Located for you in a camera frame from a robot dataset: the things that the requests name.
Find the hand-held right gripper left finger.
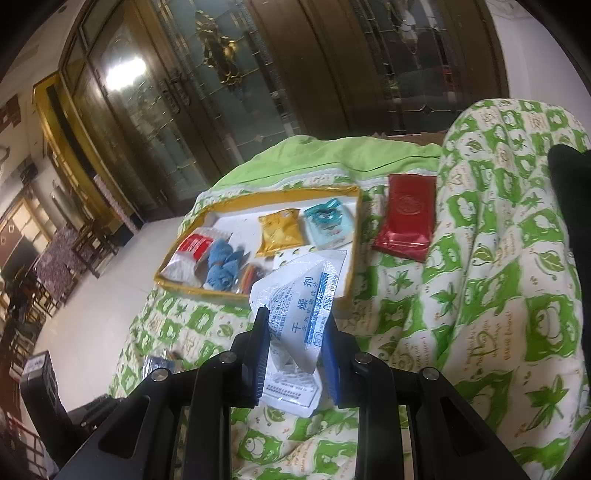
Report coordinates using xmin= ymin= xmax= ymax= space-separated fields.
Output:
xmin=55 ymin=307 xmax=271 ymax=480

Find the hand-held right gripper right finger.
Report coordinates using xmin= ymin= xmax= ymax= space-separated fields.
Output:
xmin=321 ymin=316 xmax=532 ymax=480

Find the white desiccant packet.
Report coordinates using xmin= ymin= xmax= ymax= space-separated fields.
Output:
xmin=249 ymin=251 xmax=348 ymax=418

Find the colourful striped packet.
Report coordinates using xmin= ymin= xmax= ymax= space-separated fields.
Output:
xmin=238 ymin=263 xmax=271 ymax=296

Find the blue cloth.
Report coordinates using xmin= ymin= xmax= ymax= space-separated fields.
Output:
xmin=203 ymin=237 xmax=252 ymax=291

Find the gold foil packet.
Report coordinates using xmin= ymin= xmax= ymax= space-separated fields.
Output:
xmin=256 ymin=208 xmax=306 ymax=257

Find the gold rimmed white tray box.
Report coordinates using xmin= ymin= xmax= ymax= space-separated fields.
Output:
xmin=154 ymin=185 xmax=363 ymax=308

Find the teal cartoon tissue pack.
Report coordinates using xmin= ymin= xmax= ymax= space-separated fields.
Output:
xmin=303 ymin=198 xmax=348 ymax=245

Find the white lemon print tissue pack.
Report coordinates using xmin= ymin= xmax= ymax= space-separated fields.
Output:
xmin=272 ymin=247 xmax=319 ymax=271

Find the red and white packet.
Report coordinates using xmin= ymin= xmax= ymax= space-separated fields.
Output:
xmin=166 ymin=231 xmax=218 ymax=282

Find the floral covered table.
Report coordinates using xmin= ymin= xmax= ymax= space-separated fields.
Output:
xmin=34 ymin=226 xmax=88 ymax=298

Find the wooden chair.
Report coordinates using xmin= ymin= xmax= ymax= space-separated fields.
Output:
xmin=74 ymin=222 xmax=116 ymax=278

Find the red foil packet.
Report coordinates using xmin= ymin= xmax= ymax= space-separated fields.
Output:
xmin=372 ymin=174 xmax=437 ymax=263

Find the green frog print blanket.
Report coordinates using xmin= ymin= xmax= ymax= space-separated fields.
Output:
xmin=108 ymin=97 xmax=591 ymax=480

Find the plain green bed sheet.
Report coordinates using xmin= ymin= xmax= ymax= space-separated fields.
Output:
xmin=210 ymin=135 xmax=444 ymax=195

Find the gold framed cabinet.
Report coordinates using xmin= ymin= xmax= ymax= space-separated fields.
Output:
xmin=32 ymin=71 xmax=139 ymax=236

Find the wooden glass double door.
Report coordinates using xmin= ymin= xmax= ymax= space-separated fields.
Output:
xmin=60 ymin=0 xmax=324 ymax=222

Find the stained glass wooden panel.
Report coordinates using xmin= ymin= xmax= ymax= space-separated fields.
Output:
xmin=323 ymin=0 xmax=509 ymax=139

